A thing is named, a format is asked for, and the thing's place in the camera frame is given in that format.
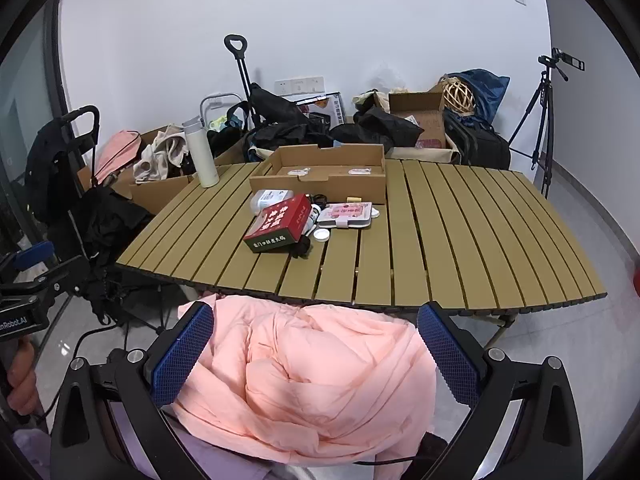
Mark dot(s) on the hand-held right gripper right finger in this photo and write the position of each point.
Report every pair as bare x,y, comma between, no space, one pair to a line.
447,355

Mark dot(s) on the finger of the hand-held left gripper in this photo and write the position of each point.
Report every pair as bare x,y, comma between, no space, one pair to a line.
32,256
55,277

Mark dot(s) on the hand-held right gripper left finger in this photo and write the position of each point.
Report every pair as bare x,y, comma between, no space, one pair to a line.
182,355

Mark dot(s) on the black fuzzy ball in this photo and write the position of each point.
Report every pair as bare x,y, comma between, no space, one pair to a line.
301,247

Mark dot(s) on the red box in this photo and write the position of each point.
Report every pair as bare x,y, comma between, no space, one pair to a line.
277,225

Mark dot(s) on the pink packaged tray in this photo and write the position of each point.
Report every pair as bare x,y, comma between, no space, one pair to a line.
347,214

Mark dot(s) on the white round lid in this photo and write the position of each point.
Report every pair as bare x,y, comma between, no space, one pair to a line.
321,235

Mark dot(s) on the clear plastic bottle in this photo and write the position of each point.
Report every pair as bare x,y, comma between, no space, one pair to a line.
270,199

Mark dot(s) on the white pill bottle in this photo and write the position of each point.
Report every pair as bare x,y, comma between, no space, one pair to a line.
313,217

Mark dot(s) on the shallow cardboard box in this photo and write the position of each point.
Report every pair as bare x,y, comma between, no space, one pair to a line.
320,182

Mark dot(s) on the person's left hand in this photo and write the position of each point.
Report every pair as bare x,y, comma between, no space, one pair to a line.
24,377

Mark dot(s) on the black stroller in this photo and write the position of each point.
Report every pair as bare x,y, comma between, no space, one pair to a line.
75,185

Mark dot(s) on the lavender clothing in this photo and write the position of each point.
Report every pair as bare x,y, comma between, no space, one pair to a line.
225,460

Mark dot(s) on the pink bag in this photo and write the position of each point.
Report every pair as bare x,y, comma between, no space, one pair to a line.
117,152

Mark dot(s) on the pink jacket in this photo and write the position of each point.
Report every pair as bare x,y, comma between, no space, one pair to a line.
315,375

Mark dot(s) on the cardboard box with clothes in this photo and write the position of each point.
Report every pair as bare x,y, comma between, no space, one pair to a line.
165,187

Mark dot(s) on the white thermos bottle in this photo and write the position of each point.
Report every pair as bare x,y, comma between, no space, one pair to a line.
202,152

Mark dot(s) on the red container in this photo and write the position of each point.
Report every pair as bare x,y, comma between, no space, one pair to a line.
636,282

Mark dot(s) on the black suitcase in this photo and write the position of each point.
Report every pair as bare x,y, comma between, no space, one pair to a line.
480,142

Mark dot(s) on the black clothes pile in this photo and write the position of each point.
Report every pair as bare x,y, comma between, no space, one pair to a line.
310,130

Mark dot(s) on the wicker ball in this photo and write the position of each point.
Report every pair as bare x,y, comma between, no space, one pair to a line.
459,96

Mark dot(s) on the black tripod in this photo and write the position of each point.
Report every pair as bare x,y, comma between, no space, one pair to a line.
542,110

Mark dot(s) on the blue bag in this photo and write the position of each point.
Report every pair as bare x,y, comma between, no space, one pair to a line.
487,92

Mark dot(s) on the printed appliance box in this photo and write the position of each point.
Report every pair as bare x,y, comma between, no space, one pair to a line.
322,107

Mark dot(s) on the white metal frame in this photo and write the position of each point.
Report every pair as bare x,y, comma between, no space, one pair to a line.
215,102

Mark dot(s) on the white wall sockets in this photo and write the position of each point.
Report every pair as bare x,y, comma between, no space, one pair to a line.
299,85

